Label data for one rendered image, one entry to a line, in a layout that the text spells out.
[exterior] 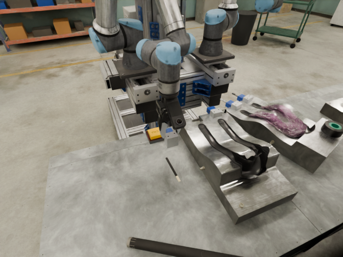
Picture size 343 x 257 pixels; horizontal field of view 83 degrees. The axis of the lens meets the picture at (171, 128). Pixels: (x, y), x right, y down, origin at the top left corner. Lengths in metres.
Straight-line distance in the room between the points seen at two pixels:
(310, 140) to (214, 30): 0.76
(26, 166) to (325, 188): 2.28
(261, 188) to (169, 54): 0.57
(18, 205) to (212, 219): 1.66
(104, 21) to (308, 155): 1.02
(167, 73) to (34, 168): 1.86
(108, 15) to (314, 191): 1.09
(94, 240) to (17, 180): 1.58
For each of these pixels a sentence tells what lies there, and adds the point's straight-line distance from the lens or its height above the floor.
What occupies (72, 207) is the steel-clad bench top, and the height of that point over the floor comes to 0.80.
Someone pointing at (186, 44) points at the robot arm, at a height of 1.26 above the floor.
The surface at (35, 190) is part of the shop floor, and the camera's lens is 2.10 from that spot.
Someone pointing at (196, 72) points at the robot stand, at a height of 0.94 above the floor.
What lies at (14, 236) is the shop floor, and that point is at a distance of 1.94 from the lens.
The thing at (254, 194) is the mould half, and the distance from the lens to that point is 0.79.
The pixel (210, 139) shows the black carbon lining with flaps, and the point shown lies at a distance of 0.90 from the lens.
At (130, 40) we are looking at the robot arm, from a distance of 1.07.
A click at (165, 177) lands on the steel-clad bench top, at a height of 0.80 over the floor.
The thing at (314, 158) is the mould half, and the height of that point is 0.88.
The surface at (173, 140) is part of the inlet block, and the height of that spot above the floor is 0.94.
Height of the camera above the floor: 1.50
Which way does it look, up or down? 41 degrees down
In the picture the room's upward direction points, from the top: straight up
